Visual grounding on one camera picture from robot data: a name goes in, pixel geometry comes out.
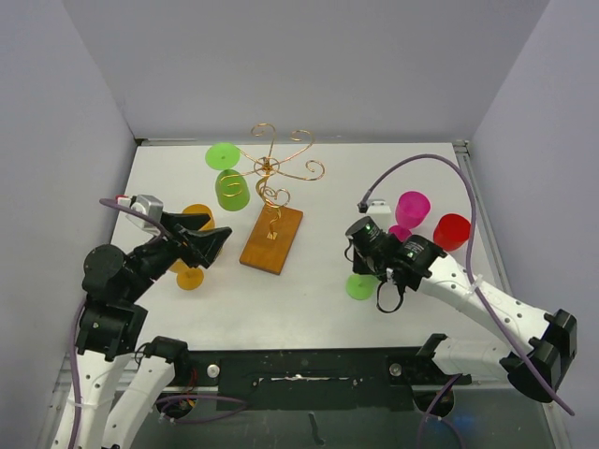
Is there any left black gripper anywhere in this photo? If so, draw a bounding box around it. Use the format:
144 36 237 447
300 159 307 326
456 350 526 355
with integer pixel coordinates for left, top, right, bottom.
124 210 231 300

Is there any green wine glass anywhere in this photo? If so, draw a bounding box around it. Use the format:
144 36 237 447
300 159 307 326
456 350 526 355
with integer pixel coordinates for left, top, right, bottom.
205 142 250 211
345 274 378 300

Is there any green wine glass front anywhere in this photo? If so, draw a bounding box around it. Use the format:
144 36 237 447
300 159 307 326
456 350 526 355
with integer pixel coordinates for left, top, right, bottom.
345 274 378 300

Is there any magenta wine glass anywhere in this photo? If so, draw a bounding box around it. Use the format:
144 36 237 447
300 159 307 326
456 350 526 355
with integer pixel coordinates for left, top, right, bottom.
388 191 431 241

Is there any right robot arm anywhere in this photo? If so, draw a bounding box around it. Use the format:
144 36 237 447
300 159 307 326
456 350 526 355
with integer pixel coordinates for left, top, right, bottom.
345 216 577 403

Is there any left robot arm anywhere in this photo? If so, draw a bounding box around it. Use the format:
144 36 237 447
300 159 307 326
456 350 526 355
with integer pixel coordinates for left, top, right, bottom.
51 207 232 448

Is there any orange wine glass rear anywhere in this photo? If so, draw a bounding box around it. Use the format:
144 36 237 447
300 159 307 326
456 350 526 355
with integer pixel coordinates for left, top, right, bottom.
183 203 215 231

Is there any orange wine glass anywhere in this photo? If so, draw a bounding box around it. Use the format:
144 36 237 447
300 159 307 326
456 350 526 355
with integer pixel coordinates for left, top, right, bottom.
169 260 205 291
183 203 215 231

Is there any orange wine glass front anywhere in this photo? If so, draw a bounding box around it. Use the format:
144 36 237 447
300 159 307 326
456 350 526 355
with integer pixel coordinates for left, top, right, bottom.
169 260 205 291

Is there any red wine glass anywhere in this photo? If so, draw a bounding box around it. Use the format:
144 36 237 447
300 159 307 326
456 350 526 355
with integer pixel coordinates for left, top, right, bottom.
433 213 471 252

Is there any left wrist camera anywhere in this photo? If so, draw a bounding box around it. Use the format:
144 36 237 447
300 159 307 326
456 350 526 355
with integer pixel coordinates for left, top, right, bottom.
116 195 164 236

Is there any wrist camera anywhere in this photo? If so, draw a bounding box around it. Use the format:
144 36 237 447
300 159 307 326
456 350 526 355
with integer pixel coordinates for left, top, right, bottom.
358 199 392 231
116 195 164 236

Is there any gold wire wine glass rack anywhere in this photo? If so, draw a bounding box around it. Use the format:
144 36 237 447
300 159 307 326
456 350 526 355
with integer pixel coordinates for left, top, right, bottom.
239 123 326 275

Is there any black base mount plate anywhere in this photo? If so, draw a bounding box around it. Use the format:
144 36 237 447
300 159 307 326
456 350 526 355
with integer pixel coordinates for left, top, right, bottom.
170 347 450 412

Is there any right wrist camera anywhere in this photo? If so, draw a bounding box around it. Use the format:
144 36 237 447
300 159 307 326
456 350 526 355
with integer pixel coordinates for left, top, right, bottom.
358 199 392 231

